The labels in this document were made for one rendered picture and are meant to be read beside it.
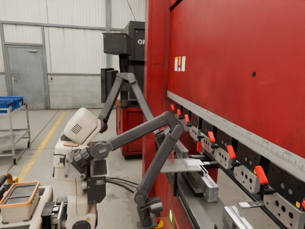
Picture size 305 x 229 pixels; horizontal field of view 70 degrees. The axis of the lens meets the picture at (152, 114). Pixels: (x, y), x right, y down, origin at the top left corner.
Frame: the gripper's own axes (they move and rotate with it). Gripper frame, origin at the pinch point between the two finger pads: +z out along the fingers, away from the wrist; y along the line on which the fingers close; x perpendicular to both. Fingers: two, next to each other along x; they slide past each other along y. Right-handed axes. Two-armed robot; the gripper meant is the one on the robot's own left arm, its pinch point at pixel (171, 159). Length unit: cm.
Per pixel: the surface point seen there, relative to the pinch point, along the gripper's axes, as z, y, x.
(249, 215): 145, 65, -48
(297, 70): -47, -75, -43
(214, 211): 21.3, -34.3, -7.4
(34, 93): -108, 676, 307
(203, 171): 11.0, -13.3, -13.9
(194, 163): 10.1, -1.1, -12.5
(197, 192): 16.4, -20.3, -4.1
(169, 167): 1.6, -5.2, 3.4
